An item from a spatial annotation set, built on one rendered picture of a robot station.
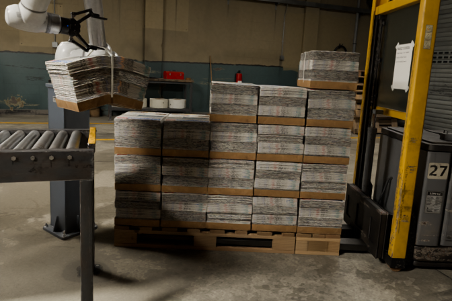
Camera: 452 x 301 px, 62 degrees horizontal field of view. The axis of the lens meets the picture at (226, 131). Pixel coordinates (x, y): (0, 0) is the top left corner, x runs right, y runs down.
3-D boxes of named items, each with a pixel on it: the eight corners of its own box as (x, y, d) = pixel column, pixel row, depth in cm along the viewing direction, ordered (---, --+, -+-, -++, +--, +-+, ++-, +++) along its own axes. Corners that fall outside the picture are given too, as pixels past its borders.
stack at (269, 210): (127, 222, 279) (128, 110, 266) (284, 229, 281) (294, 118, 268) (112, 246, 240) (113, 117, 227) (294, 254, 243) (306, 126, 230)
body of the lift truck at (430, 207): (366, 225, 298) (378, 125, 285) (435, 228, 299) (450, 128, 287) (410, 271, 229) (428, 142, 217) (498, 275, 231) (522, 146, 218)
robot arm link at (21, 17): (44, 39, 167) (52, 15, 160) (4, 33, 157) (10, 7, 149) (40, 23, 172) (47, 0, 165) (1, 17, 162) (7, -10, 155)
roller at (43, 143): (42, 134, 191) (48, 141, 192) (24, 154, 147) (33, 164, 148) (50, 127, 191) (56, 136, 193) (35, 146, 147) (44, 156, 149)
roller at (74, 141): (79, 140, 197) (83, 132, 197) (73, 162, 153) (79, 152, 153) (69, 136, 195) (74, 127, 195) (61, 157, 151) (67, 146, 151)
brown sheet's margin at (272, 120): (253, 115, 267) (253, 109, 266) (293, 117, 267) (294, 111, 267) (257, 123, 230) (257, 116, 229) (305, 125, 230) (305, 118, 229)
